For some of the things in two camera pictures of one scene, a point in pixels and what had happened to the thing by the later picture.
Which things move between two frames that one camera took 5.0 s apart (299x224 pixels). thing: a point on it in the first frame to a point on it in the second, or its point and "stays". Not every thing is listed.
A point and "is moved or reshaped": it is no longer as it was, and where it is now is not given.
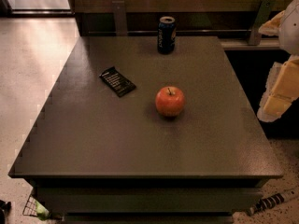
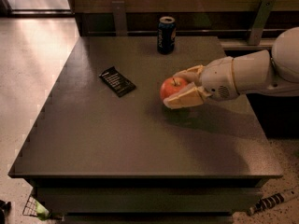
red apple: [170, 101] is moved or reshaped
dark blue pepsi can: [166, 35] stays
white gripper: [290, 27] to [217, 78]
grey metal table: [146, 130] stays
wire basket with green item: [34, 208] stays
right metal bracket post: [263, 15] stays
